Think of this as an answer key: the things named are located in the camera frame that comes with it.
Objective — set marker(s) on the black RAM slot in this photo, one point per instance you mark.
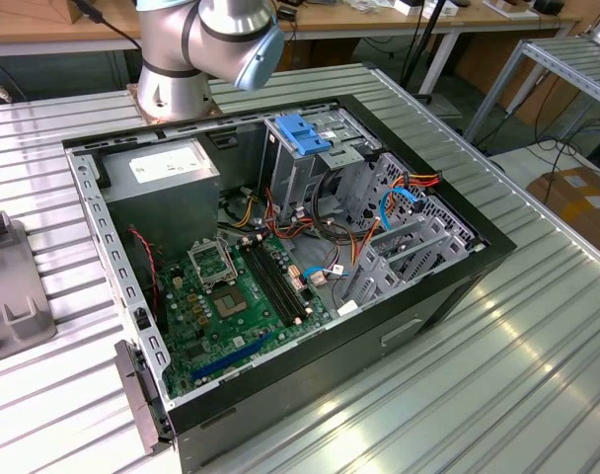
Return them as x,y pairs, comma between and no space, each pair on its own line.
282,286
272,286
277,286
266,286

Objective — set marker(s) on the wooden box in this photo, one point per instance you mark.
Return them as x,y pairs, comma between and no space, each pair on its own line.
73,10

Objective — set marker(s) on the grey metal optical drive cage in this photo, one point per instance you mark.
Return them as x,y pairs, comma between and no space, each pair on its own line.
290,173

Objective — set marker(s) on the grey Dell power supply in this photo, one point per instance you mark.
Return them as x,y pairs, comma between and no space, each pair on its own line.
162,207

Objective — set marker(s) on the black tripod stand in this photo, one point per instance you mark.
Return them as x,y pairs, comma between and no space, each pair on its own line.
425,37

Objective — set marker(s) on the grey plastic parts rack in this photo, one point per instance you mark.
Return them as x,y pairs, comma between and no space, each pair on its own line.
14,291

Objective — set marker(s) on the small black desk device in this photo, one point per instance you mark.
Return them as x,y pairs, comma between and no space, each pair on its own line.
286,12

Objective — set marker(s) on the blue expansion slot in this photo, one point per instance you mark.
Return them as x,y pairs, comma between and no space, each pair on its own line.
231,356

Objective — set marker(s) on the blue plastic drive latch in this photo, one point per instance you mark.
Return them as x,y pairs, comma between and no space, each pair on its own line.
300,133

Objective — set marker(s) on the CPU socket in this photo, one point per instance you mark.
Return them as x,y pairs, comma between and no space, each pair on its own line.
229,302

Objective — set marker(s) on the square brown base plate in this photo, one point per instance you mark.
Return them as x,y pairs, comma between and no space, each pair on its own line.
131,101

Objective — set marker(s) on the black case fan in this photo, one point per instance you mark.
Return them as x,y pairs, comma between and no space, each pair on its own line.
137,276

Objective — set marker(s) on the wooden desk white frame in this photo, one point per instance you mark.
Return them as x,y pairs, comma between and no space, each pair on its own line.
329,20

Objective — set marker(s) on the small white box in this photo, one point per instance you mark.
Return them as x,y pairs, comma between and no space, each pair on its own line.
407,7

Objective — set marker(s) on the brown cardboard box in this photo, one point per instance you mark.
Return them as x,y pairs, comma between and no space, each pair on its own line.
576,197

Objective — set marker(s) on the green motherboard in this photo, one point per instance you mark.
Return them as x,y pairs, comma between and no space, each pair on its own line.
216,340

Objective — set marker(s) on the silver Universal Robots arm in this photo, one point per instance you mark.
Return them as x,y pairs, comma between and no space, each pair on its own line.
172,74

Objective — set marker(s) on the black open PC case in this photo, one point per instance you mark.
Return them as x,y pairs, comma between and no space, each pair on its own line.
329,360

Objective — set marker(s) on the grey metal disk bay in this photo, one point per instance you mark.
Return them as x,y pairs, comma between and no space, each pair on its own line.
379,276

